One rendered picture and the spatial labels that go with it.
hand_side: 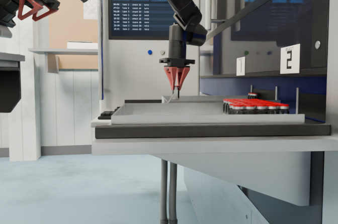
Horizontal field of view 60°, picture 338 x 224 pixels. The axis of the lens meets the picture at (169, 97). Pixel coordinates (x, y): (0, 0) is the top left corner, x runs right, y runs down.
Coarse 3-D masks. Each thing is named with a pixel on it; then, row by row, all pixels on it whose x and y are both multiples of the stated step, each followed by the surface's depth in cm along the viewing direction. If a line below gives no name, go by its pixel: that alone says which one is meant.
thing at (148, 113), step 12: (120, 108) 62; (132, 108) 75; (144, 108) 76; (156, 108) 76; (168, 108) 76; (180, 108) 76; (192, 108) 76; (204, 108) 77; (216, 108) 77; (120, 120) 50; (132, 120) 50; (144, 120) 50; (156, 120) 50; (168, 120) 50; (180, 120) 51; (192, 120) 51; (204, 120) 51; (216, 120) 51; (228, 120) 51; (240, 120) 51; (252, 120) 51; (264, 120) 52; (276, 120) 52; (288, 120) 52; (300, 120) 52
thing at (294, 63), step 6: (282, 48) 68; (288, 48) 65; (294, 48) 62; (282, 54) 68; (288, 54) 65; (294, 54) 62; (282, 60) 68; (294, 60) 62; (282, 66) 68; (294, 66) 62; (282, 72) 68; (288, 72) 65; (294, 72) 62
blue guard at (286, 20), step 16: (272, 0) 74; (288, 0) 65; (304, 0) 59; (256, 16) 85; (272, 16) 74; (288, 16) 65; (304, 16) 59; (224, 32) 119; (240, 32) 99; (256, 32) 85; (272, 32) 74; (288, 32) 65; (304, 32) 59; (208, 48) 151; (224, 48) 119; (240, 48) 99; (256, 48) 85; (272, 48) 74; (304, 48) 59; (208, 64) 151; (224, 64) 120; (256, 64) 85; (272, 64) 74; (304, 64) 59
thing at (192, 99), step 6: (162, 96) 105; (168, 96) 110; (180, 96) 110; (186, 96) 111; (192, 96) 111; (198, 96) 111; (204, 96) 111; (210, 96) 111; (216, 96) 111; (222, 96) 112; (228, 96) 112; (234, 96) 112; (240, 96) 112; (246, 96) 112; (162, 102) 104; (174, 102) 85; (180, 102) 85; (186, 102) 85; (192, 102) 85; (198, 102) 85; (204, 102) 85; (210, 102) 85; (216, 102) 86; (222, 102) 86
